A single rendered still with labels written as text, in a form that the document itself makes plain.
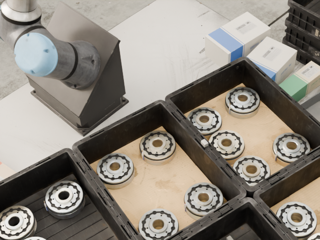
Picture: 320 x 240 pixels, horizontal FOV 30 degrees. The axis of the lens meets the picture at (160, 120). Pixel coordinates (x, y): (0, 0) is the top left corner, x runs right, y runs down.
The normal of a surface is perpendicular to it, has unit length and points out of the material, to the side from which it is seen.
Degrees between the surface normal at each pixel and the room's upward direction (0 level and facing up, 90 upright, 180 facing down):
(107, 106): 90
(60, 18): 44
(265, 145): 0
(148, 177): 0
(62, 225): 0
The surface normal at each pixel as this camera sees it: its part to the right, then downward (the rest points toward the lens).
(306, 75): -0.05, -0.65
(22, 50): -0.44, 0.01
